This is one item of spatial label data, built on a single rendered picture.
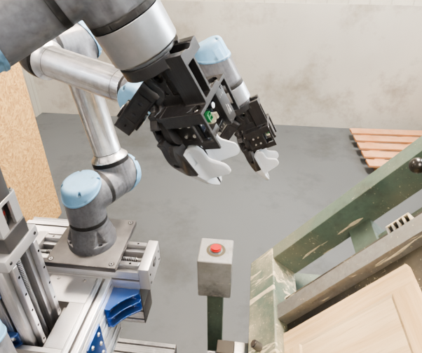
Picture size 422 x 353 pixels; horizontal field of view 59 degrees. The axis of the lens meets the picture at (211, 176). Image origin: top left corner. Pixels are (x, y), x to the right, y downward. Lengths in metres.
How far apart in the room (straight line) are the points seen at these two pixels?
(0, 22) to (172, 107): 0.18
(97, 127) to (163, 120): 0.74
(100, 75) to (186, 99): 0.46
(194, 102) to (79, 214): 0.78
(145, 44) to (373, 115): 4.26
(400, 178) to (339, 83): 3.20
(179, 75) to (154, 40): 0.04
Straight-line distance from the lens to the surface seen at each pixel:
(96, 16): 0.38
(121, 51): 0.38
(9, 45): 0.38
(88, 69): 0.87
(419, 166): 0.98
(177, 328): 2.28
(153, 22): 0.38
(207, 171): 0.49
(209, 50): 0.79
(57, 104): 5.00
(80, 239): 1.20
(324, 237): 1.30
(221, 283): 1.37
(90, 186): 1.11
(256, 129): 0.85
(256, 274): 1.39
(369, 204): 1.24
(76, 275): 1.31
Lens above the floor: 1.87
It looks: 33 degrees down
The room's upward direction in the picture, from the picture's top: straight up
